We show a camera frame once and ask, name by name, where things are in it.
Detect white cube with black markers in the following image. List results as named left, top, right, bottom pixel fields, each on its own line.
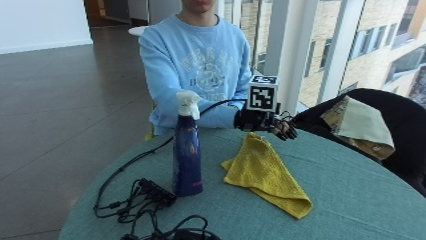
left=245, top=74, right=279, bottom=113

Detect yellow microfibre cloth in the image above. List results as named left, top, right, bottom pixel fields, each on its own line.
left=219, top=131, right=314, bottom=221

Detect blue spray bottle white trigger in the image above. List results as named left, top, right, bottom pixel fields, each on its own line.
left=170, top=90, right=205, bottom=198

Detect black jacket on chair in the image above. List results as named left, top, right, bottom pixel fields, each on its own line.
left=290, top=87, right=426, bottom=198

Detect yellow chair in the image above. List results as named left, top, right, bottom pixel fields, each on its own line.
left=142, top=101, right=157, bottom=143

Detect the person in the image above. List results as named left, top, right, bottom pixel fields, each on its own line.
left=138, top=0, right=253, bottom=136

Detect black adapter block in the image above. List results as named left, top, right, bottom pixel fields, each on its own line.
left=171, top=227, right=222, bottom=240

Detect white round table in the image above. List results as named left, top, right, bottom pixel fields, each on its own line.
left=126, top=25, right=150, bottom=37

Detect black cable hub box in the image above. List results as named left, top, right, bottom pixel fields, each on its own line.
left=137, top=178, right=178, bottom=208

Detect long black glove cable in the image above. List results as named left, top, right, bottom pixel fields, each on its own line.
left=92, top=98, right=249, bottom=219

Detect bundle of black cables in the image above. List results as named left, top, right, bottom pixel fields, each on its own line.
left=115, top=179, right=210, bottom=240

